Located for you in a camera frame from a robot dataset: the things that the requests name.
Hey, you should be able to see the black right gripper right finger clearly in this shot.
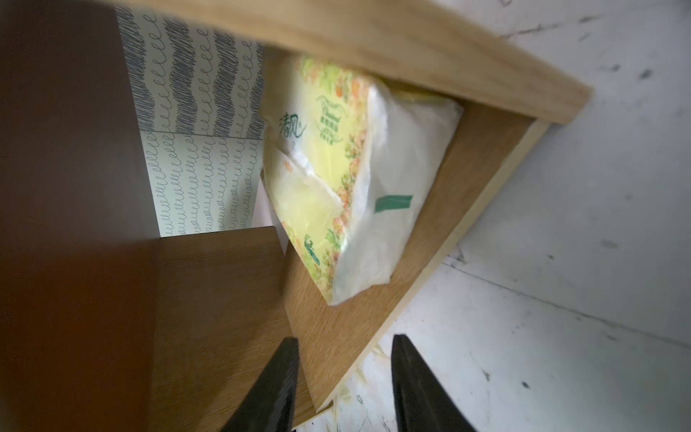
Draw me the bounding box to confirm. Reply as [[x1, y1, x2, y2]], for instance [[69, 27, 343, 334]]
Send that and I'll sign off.
[[390, 334, 475, 432]]

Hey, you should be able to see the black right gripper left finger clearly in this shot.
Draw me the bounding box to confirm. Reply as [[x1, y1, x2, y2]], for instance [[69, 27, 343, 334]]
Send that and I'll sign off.
[[221, 338, 300, 432]]

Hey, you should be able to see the green tissue pack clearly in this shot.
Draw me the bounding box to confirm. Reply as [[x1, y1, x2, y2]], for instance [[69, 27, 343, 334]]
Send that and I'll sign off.
[[260, 50, 462, 306]]

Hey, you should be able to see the wooden three-tier shelf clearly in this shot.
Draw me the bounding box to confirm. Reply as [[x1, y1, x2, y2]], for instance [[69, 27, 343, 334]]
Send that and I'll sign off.
[[1, 1, 592, 431]]

